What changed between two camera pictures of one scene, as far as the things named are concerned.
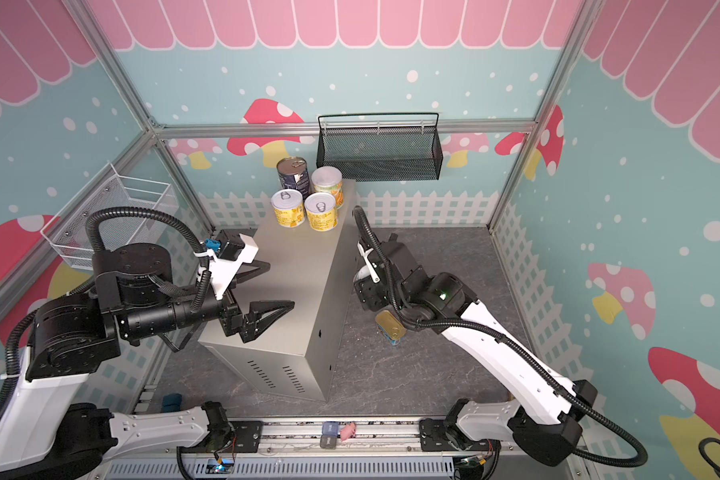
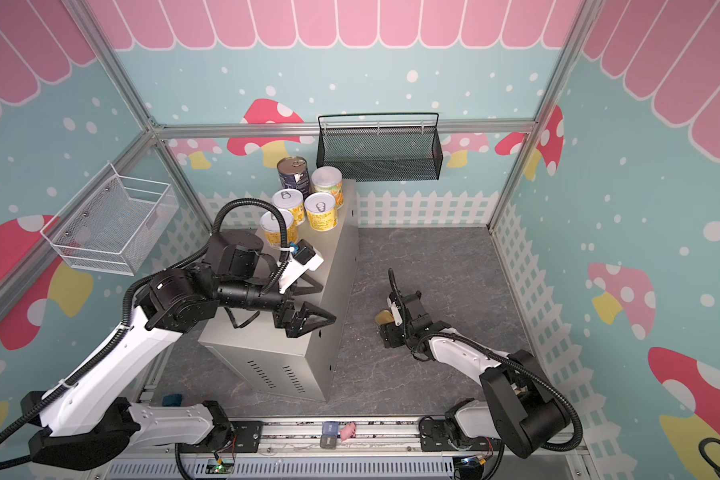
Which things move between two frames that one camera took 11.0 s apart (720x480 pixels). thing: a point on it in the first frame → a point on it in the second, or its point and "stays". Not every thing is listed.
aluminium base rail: x=333 y=448 stays
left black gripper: x=249 y=325 → x=283 y=318
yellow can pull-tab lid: x=321 y=210 stays
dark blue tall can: x=293 y=174 stays
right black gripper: x=371 y=294 → x=411 y=315
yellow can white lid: x=328 y=179 stays
